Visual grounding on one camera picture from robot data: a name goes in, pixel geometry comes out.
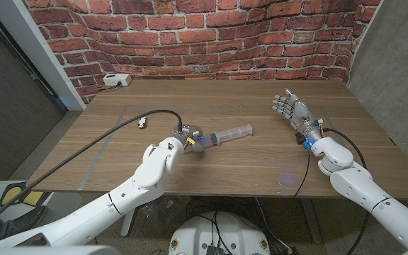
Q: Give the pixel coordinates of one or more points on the white door frame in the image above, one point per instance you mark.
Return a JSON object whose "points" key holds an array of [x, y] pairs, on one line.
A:
{"points": [[30, 42]]}

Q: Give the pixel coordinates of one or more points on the white robot torso base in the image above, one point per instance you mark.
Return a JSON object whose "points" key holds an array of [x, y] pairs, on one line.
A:
{"points": [[221, 230]]}

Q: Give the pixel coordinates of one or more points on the white power strip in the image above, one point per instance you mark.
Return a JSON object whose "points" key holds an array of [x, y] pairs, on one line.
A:
{"points": [[116, 79]]}

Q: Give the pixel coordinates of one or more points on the small white toy car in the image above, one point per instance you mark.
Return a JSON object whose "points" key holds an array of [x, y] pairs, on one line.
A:
{"points": [[142, 122]]}

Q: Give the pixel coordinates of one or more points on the clear plastic bag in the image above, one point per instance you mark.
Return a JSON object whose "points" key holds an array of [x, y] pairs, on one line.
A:
{"points": [[161, 212]]}

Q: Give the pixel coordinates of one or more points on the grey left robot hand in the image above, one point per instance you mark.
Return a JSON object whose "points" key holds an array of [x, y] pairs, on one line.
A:
{"points": [[191, 138]]}

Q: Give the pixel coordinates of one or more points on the large clear plastic syringe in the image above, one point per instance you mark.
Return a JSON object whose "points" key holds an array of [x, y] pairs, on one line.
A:
{"points": [[232, 132]]}

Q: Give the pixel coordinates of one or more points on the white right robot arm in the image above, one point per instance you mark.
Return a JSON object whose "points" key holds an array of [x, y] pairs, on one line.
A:
{"points": [[360, 184]]}

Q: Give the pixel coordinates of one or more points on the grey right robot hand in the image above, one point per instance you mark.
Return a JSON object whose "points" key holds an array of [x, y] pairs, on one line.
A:
{"points": [[297, 110]]}

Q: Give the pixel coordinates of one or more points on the printed red brick backdrop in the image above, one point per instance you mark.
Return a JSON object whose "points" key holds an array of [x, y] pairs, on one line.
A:
{"points": [[190, 35]]}

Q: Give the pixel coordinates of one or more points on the dark grey door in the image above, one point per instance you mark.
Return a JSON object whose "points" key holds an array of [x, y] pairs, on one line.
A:
{"points": [[9, 117]]}

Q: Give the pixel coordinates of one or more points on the yellow and black floor pedal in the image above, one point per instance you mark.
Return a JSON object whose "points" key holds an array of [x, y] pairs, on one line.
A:
{"points": [[11, 195]]}

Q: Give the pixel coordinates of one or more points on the grey metal table leg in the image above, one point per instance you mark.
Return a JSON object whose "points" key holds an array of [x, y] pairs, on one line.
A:
{"points": [[127, 223], [311, 219]]}

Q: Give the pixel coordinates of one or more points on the grey tape outline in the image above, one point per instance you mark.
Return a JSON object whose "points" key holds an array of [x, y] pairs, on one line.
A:
{"points": [[232, 106]]}

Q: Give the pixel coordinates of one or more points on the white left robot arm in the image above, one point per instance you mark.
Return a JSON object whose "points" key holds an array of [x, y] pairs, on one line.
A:
{"points": [[147, 173]]}

